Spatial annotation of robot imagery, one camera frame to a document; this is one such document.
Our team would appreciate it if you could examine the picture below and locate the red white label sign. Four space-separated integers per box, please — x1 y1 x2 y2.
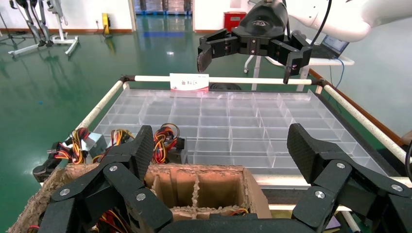
170 73 210 93

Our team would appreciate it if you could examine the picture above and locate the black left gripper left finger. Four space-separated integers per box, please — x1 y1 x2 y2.
38 125 174 233

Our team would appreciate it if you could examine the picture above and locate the clear acrylic divider tray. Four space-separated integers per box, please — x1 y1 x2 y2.
93 88 389 178

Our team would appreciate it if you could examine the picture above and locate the black tripod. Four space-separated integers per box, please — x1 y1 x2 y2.
0 12 18 50

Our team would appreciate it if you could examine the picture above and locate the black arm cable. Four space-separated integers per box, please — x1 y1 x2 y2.
309 0 333 46

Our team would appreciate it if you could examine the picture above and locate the black coiled hose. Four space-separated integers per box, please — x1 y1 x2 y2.
209 83 242 91

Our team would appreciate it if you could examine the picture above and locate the white pipe rack frame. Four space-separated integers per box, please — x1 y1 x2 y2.
75 74 412 233

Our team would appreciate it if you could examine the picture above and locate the dark laptop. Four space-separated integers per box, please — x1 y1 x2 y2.
309 34 350 60

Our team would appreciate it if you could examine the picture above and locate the black legged robot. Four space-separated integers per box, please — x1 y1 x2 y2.
9 0 53 48

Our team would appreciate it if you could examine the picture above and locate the blue cable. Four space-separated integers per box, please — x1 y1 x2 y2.
329 59 345 89

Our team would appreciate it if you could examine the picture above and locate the brown cardboard divider box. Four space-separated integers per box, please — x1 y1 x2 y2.
8 162 273 233

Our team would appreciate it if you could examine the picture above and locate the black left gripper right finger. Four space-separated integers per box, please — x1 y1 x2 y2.
287 123 412 233

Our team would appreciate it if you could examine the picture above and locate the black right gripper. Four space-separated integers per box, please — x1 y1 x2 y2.
196 0 314 85

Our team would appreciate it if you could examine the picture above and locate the yellow floor sign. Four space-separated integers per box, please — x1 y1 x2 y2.
101 13 112 36

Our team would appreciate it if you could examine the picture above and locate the red cabinet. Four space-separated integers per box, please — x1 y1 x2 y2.
223 11 247 32

